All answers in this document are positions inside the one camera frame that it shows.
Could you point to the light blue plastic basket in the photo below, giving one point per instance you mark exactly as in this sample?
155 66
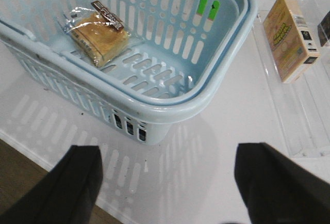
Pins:
178 54

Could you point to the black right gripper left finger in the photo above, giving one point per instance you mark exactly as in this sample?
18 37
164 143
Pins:
67 194

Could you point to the beige tissue pack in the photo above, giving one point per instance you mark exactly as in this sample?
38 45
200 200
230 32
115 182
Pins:
290 40

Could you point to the bread package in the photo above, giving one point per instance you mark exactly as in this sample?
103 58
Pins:
98 32

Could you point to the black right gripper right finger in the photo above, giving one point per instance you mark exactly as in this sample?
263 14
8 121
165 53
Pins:
274 189

